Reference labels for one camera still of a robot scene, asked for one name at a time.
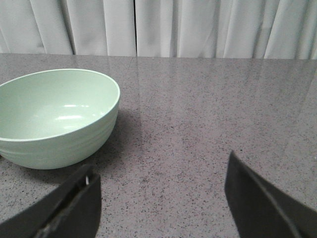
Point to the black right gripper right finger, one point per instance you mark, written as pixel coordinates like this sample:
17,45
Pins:
260,210

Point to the white curtain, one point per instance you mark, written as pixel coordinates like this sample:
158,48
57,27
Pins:
261,29

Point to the green ribbed bowl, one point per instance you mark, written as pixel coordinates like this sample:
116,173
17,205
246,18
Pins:
56,118

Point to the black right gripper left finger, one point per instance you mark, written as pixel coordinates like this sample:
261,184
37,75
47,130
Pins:
73,210

